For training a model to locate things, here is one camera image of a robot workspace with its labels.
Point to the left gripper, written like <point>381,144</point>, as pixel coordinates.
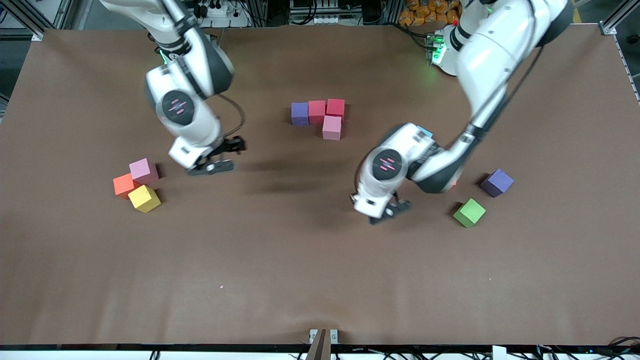
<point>404,205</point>

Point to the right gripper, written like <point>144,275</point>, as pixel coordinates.
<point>233,145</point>

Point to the purple foam cube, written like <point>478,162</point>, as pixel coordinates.
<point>300,113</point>
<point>497,182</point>

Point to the pink foam cube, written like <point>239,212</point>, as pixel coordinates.
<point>143,170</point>
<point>332,128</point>

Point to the red foam cube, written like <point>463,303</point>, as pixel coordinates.
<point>317,111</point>
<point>335,107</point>

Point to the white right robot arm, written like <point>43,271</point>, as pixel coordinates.
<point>195,125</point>

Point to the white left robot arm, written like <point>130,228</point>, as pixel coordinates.
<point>495,50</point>

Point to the blue foam cube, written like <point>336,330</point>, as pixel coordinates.
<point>426,133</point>

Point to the brown paper table cover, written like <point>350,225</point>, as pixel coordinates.
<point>300,260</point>

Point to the green foam cube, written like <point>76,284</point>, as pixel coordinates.
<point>469,212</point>

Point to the yellow foam cube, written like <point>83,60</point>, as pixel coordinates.
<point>144,198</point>

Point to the white power strip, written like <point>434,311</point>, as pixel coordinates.
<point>220,10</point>

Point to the orange snack bag pile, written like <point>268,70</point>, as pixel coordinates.
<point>425,12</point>

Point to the metal mount bracket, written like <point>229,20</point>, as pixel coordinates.
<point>322,345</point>

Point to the aluminium frame profile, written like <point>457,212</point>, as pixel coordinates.
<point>35,30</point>
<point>612,25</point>

